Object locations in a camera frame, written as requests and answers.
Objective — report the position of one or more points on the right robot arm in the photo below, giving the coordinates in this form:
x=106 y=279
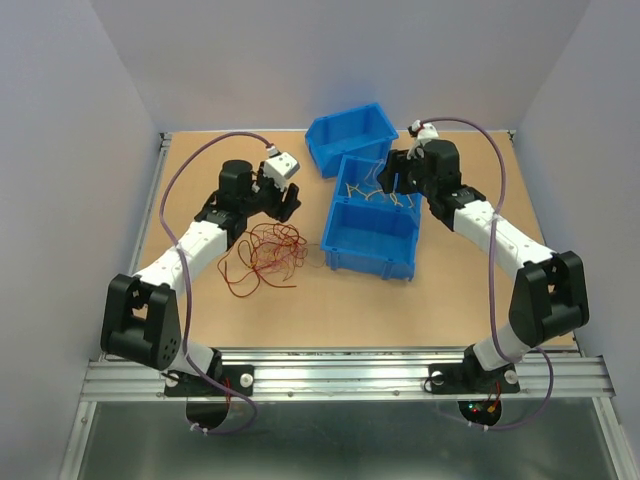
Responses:
x=549 y=297

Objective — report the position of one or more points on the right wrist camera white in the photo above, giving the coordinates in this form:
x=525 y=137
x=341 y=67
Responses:
x=422 y=132

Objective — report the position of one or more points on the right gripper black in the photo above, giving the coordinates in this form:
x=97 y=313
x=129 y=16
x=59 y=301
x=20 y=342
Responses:
x=400 y=158

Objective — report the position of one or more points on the blue bin rear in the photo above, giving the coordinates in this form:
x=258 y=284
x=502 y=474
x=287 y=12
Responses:
x=364 y=132

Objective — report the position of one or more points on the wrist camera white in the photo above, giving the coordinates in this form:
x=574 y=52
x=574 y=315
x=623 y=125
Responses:
x=281 y=169
x=422 y=132

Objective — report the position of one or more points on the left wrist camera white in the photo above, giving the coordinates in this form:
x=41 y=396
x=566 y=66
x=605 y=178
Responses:
x=281 y=169

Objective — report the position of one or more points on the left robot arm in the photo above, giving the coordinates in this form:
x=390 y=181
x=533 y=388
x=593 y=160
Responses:
x=141 y=318

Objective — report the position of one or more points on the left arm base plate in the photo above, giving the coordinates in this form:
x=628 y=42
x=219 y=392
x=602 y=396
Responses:
x=208 y=406

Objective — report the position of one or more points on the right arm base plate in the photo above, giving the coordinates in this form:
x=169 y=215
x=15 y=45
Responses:
x=480 y=392

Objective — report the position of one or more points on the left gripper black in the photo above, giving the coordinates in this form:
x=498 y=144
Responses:
x=280 y=210

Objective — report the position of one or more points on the aluminium rail frame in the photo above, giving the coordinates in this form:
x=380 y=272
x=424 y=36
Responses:
x=340 y=360

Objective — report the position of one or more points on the blue bin double front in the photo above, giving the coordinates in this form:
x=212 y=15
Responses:
x=368 y=231

